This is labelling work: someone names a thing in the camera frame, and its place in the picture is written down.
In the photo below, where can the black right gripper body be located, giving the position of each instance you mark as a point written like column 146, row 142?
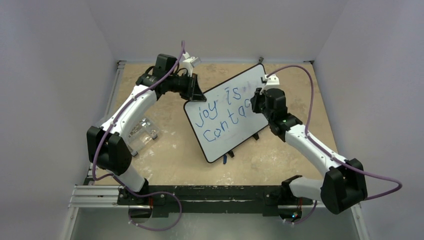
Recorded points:
column 256, row 103

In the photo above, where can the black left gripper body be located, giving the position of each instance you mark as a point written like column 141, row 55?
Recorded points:
column 185, row 86

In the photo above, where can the white whiteboard with black frame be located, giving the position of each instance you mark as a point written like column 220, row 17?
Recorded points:
column 226, row 120

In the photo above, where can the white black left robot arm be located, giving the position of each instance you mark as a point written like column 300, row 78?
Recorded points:
column 109, row 144

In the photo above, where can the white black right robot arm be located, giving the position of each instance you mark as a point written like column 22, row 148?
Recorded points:
column 343, row 185

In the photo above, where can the clear plastic screw organizer box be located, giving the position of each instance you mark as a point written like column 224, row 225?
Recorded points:
column 141, row 135

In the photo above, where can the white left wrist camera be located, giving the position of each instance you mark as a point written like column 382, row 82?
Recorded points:
column 189, row 63

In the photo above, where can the aluminium frame rail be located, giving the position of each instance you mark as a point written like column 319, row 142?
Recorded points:
column 182, row 143

